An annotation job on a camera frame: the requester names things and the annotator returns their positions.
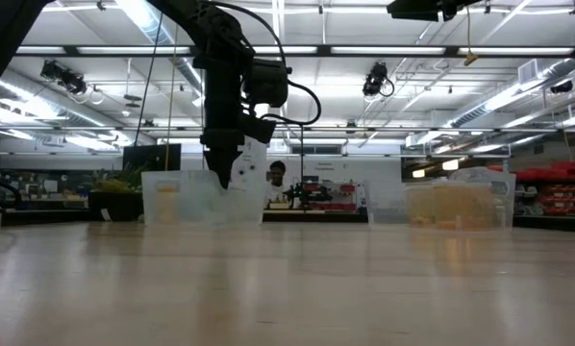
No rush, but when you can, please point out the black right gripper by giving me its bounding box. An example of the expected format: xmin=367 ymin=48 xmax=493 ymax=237
xmin=387 ymin=0 xmax=484 ymax=23

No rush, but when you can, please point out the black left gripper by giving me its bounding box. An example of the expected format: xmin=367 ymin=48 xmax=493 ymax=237
xmin=199 ymin=62 xmax=246 ymax=189

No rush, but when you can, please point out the clear bottle with white pills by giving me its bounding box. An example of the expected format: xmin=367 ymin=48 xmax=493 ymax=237
xmin=492 ymin=181 xmax=509 ymax=230

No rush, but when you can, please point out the clear plastic bin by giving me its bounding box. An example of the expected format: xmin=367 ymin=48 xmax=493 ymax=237
xmin=363 ymin=166 xmax=517 ymax=232
xmin=141 ymin=168 xmax=268 ymax=227

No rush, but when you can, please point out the white control box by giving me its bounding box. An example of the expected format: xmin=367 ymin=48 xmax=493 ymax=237
xmin=237 ymin=136 xmax=268 ymax=191

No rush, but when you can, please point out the person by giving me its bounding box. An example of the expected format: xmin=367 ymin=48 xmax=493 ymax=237
xmin=266 ymin=160 xmax=288 ymax=210

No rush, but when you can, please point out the black monitor screen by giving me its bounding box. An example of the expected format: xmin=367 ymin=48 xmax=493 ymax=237
xmin=122 ymin=142 xmax=183 ymax=173

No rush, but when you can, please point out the yellow hanging hook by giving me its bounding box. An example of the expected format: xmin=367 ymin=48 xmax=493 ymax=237
xmin=462 ymin=12 xmax=480 ymax=67

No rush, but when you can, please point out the black ceiling spotlight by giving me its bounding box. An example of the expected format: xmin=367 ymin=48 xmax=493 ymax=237
xmin=362 ymin=61 xmax=395 ymax=98
xmin=39 ymin=60 xmax=105 ymax=106

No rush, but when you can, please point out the small black background robot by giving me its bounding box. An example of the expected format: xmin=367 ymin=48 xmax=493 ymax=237
xmin=282 ymin=181 xmax=335 ymax=209

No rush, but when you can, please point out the black overhead light bar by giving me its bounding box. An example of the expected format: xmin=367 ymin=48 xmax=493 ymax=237
xmin=12 ymin=44 xmax=575 ymax=60

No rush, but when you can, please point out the potted succulent plant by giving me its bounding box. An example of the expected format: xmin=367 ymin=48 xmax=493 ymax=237
xmin=87 ymin=161 xmax=149 ymax=223

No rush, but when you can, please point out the shelf with red boxes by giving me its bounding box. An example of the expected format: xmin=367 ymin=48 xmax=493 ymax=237
xmin=311 ymin=178 xmax=359 ymax=212

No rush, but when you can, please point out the red storage shelving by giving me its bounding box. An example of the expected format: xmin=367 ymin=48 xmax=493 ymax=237
xmin=488 ymin=161 xmax=575 ymax=217

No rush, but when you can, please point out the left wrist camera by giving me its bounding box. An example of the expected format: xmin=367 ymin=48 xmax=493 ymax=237
xmin=238 ymin=112 xmax=278 ymax=145

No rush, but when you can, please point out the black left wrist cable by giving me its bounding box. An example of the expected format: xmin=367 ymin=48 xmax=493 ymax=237
xmin=205 ymin=0 xmax=323 ymax=127

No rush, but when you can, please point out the black metal stand frame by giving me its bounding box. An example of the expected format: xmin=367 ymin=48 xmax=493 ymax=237
xmin=272 ymin=122 xmax=306 ymax=186

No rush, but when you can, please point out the yellow hanging cord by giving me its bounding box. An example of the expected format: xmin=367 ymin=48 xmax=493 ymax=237
xmin=164 ymin=23 xmax=179 ymax=172

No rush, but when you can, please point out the black hanging cord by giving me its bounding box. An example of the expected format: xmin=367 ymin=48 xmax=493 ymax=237
xmin=134 ymin=12 xmax=164 ymax=145

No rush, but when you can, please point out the silver ceiling duct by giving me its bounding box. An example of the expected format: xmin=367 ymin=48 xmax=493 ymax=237
xmin=448 ymin=57 xmax=575 ymax=130

